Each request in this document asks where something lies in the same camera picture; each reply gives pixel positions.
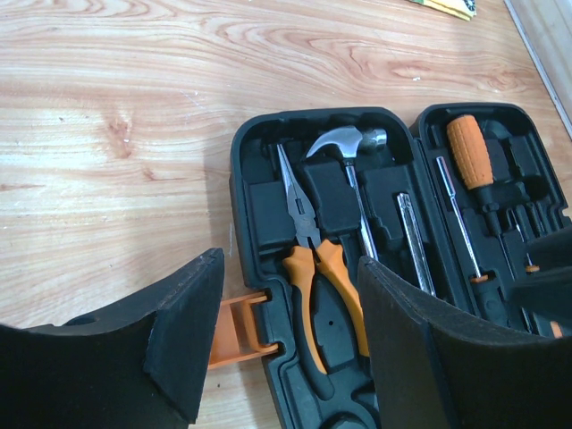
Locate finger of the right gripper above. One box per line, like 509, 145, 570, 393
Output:
509, 225, 571, 326

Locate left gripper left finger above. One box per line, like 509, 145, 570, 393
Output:
1, 248, 224, 428

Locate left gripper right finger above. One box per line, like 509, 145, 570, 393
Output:
357, 257, 571, 428

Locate small screwdriver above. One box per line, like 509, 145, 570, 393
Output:
511, 209, 541, 274

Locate black handled screwdriver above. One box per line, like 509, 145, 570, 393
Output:
435, 156, 506, 323

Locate orange case latch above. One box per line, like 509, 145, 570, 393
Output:
208, 291, 279, 370

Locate black plastic tool case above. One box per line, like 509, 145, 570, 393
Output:
231, 103, 571, 428

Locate orange handled screwdriver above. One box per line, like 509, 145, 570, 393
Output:
446, 114, 516, 280

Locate orange needle nose pliers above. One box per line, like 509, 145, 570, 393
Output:
276, 144, 370, 400

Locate claw hammer black grip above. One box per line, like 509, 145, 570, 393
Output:
306, 125, 387, 261

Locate wooden clothes rack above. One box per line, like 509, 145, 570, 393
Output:
505, 0, 571, 131

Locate yellow car print cloth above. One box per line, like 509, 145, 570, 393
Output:
410, 0, 476, 21

